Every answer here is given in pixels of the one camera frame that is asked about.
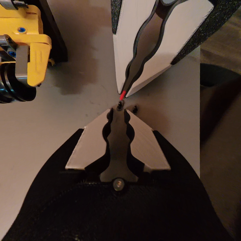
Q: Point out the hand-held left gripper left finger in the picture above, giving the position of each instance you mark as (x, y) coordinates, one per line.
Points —
(88, 148)

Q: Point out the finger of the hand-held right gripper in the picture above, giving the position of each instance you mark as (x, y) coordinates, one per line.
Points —
(128, 37)
(180, 37)

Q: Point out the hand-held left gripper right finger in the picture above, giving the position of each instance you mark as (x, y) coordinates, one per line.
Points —
(146, 148)

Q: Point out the grey axle brick connector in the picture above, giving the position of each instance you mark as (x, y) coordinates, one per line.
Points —
(135, 108)

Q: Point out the grey two-hole brick connector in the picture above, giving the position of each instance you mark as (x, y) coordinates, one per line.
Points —
(120, 105)

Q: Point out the red brick pin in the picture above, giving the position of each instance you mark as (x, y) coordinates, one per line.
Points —
(122, 95)

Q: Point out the yellow black brick vehicle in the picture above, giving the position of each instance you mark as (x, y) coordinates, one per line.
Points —
(37, 56)

